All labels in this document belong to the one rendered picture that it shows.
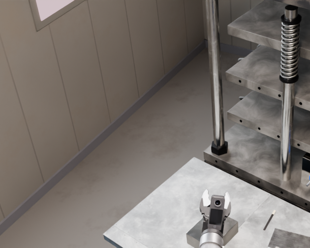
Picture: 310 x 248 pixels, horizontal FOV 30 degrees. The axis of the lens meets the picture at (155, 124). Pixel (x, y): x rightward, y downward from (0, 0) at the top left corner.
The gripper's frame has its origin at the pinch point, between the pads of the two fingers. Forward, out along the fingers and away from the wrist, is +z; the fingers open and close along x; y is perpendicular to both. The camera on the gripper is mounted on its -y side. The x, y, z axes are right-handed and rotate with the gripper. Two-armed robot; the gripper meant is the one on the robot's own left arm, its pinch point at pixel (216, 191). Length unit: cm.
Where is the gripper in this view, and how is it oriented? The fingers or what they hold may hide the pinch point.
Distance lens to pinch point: 208.2
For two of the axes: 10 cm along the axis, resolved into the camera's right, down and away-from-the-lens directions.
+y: -0.3, 7.9, 6.2
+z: 1.5, -6.1, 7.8
